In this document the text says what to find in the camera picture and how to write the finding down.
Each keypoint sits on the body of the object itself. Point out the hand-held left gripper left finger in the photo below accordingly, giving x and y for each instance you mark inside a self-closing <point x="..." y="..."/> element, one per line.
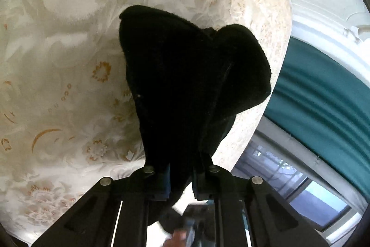
<point x="165" y="186"/>

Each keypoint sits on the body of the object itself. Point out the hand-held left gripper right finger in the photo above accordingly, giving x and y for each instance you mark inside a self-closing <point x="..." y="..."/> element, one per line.
<point x="198" y="186"/>

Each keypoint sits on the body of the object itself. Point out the black fleece garment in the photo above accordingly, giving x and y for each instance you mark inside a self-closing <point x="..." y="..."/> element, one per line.
<point x="188" y="76"/>

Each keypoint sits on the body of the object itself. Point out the person's right hand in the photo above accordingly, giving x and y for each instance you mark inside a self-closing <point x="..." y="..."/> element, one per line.
<point x="176" y="239"/>

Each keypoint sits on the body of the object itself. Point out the glass window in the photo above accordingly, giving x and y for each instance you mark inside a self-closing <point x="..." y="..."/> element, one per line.
<point x="318" y="206"/>

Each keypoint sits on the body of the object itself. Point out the teal curtain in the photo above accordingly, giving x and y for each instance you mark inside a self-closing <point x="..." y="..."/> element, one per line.
<point x="318" y="90"/>

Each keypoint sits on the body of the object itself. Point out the beige floral bedspread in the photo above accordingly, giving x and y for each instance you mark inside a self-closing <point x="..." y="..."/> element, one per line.
<point x="57" y="61"/>

